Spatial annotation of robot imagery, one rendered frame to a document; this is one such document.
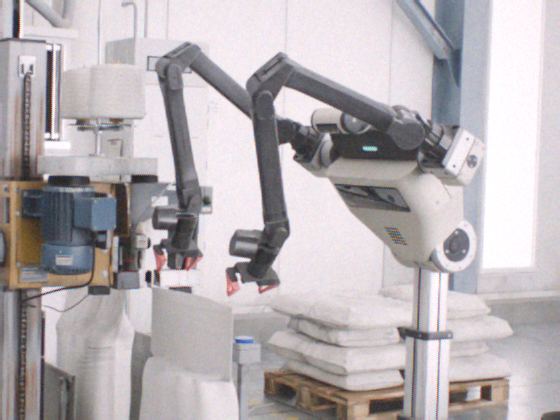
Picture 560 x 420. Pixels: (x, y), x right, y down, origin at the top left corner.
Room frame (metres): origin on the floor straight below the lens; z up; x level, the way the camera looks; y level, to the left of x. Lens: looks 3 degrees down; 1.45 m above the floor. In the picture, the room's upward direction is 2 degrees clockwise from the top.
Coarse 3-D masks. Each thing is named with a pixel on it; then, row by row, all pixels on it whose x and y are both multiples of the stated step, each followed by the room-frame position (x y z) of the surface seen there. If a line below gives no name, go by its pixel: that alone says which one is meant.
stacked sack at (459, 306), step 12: (384, 288) 6.74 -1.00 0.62; (396, 288) 6.69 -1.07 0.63; (408, 288) 6.69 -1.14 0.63; (408, 300) 6.49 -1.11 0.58; (456, 300) 6.37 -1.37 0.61; (468, 300) 6.42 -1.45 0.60; (480, 300) 6.48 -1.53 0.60; (456, 312) 6.33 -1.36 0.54; (468, 312) 6.38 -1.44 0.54; (480, 312) 6.43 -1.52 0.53
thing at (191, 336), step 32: (160, 288) 3.33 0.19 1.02; (160, 320) 3.31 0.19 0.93; (192, 320) 3.08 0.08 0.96; (224, 320) 2.98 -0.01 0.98; (160, 352) 3.30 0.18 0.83; (192, 352) 3.08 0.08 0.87; (224, 352) 2.97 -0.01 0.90; (160, 384) 3.13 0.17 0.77; (192, 384) 3.02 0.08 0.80; (224, 384) 3.02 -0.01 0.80; (160, 416) 3.11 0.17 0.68; (192, 416) 2.99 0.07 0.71; (224, 416) 3.00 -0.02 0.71
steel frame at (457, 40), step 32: (416, 0) 8.70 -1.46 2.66; (448, 0) 9.08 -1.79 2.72; (480, 0) 8.83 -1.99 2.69; (448, 32) 9.07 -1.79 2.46; (480, 32) 8.84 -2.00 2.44; (448, 64) 8.90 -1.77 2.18; (480, 64) 8.84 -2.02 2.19; (448, 96) 9.04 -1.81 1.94; (480, 96) 8.85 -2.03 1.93; (480, 128) 8.86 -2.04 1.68; (448, 288) 8.97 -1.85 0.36
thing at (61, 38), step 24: (0, 24) 5.93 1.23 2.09; (48, 48) 6.11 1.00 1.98; (48, 72) 6.18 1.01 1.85; (48, 96) 6.18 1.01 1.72; (48, 120) 6.19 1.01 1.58; (48, 144) 6.07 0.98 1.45; (48, 288) 6.11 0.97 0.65; (48, 312) 6.11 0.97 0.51; (48, 336) 6.11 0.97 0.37; (48, 360) 6.11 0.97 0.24
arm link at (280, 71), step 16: (272, 64) 2.59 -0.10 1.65; (288, 64) 2.55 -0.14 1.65; (256, 80) 2.60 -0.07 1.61; (272, 80) 2.56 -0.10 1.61; (288, 80) 2.58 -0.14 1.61; (304, 80) 2.59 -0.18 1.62; (320, 80) 2.60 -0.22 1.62; (320, 96) 2.62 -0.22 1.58; (336, 96) 2.63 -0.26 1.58; (352, 96) 2.64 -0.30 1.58; (352, 112) 2.66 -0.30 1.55; (368, 112) 2.66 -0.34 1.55; (384, 112) 2.67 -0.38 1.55; (384, 128) 2.68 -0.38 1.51; (400, 128) 2.67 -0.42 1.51; (416, 128) 2.68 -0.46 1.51; (400, 144) 2.69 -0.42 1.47; (416, 144) 2.70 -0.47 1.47
